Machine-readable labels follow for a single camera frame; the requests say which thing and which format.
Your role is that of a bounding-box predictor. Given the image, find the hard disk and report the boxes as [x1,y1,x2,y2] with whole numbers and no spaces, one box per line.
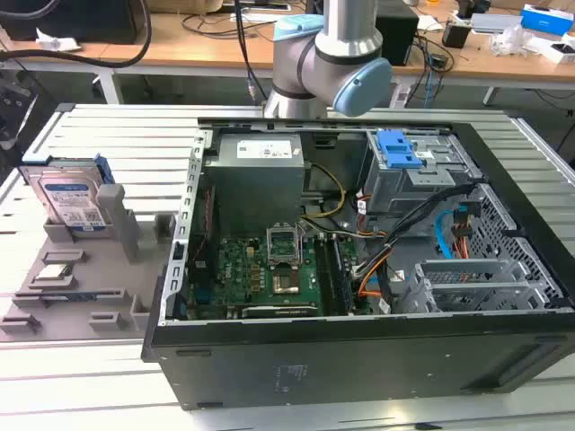
[18,153,117,235]

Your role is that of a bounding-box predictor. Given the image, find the metal disk bay cage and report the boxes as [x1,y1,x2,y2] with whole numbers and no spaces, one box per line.
[361,130,484,225]

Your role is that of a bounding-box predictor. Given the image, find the crumpled white paper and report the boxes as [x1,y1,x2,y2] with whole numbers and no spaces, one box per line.
[34,27,83,54]

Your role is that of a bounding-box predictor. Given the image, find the large black box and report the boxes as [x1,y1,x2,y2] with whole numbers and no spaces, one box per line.
[0,0,147,45]

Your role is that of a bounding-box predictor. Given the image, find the silver CPU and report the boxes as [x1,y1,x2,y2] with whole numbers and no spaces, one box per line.
[34,264,73,282]

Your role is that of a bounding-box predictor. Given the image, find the grey parts rack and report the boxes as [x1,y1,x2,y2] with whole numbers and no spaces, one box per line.
[0,183,177,345]

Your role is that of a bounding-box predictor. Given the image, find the blue RAM stick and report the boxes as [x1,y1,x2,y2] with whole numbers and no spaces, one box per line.
[39,293,98,303]

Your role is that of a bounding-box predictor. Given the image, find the wooden desk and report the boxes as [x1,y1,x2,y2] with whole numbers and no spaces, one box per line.
[0,8,575,84]

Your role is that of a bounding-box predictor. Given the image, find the grey power supply unit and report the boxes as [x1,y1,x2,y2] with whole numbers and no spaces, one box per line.
[202,133,307,231]

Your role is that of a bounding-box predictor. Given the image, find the green motherboard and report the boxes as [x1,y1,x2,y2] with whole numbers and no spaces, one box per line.
[188,235,374,321]

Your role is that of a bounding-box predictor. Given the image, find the metal socket cover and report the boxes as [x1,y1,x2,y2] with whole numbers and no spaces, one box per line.
[267,223,301,269]

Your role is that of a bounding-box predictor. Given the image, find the CPU socket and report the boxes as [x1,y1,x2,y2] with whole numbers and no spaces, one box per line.
[270,270,300,297]

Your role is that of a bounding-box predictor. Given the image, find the black graphics card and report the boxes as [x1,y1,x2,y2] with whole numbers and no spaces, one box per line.
[241,305,319,320]

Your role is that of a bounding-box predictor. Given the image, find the dark RAM stick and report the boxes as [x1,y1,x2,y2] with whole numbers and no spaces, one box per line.
[331,237,356,313]

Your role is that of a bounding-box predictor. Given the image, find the blue plastic bay latch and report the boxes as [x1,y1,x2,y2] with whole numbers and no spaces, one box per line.
[376,128,423,170]

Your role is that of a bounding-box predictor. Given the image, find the white power strip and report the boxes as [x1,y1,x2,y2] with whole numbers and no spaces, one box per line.
[388,80,412,109]

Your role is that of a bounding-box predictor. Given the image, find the black speaker box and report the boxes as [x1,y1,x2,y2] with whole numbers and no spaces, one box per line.
[375,6,421,67]

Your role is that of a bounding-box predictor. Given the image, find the black open PC case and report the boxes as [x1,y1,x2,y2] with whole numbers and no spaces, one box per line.
[141,116,575,412]

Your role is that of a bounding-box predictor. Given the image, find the black pen holder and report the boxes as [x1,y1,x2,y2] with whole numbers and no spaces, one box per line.
[441,22,473,49]

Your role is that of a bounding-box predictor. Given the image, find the grey flat case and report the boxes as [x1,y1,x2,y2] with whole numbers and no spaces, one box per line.
[469,12,525,33]

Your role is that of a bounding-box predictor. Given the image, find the clear plastic bags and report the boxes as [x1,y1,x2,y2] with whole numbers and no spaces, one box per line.
[488,24,547,58]

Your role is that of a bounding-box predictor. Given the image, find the blue cardboard box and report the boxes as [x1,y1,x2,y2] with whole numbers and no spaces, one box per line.
[519,3,575,38]

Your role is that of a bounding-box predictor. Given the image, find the white box with phone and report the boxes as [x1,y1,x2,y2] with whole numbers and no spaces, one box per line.
[534,36,575,65]

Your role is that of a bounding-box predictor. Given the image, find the thick black hose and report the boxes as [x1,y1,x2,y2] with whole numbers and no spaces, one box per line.
[0,0,153,69]

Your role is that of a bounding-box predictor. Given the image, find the thin black cable with plug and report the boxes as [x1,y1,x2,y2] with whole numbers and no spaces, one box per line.
[232,0,261,99]

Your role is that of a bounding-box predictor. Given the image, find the yellow wire bundle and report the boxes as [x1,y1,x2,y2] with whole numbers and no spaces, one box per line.
[299,162,348,221]

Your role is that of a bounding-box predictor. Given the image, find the orange wire bundle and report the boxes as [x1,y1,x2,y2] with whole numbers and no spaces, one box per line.
[357,244,408,298]

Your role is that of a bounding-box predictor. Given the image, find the black sleeved cable bundle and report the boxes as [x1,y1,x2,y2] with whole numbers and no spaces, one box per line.
[349,181,480,279]

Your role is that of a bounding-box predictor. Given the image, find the blue data wire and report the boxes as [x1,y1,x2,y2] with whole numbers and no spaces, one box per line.
[433,207,464,260]

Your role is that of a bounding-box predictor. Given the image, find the black orange power wire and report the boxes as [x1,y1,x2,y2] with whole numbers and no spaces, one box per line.
[451,201,482,260]

